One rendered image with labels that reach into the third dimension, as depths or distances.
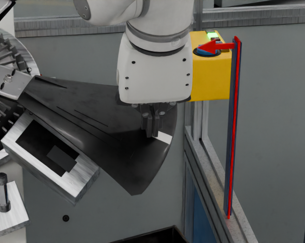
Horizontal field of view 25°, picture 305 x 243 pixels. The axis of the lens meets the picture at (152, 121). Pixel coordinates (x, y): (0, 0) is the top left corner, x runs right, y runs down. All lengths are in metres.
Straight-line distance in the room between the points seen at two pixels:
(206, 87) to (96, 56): 0.54
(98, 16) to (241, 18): 1.11
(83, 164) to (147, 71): 0.26
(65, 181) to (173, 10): 0.38
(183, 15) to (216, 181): 0.55
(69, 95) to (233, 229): 0.38
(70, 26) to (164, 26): 0.96
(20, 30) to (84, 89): 0.75
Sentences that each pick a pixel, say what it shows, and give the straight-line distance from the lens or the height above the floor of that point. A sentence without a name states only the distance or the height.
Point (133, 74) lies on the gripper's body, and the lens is 0.93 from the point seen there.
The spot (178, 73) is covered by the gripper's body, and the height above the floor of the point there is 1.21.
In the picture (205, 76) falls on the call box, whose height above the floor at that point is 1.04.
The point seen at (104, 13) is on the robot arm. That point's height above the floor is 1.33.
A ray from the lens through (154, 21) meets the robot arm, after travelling 0.86.
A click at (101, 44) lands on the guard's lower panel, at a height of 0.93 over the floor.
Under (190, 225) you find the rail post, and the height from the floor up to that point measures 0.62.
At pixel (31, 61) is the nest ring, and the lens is 1.26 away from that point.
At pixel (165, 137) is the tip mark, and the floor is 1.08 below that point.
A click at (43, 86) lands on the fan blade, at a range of 1.06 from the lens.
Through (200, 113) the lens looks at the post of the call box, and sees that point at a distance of 1.47.
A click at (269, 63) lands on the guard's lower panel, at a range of 1.94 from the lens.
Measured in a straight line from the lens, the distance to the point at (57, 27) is 1.81.
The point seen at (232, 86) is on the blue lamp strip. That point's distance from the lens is 1.14.
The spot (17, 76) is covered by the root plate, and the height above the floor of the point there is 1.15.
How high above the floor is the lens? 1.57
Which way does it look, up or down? 27 degrees down
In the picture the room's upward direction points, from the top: straight up
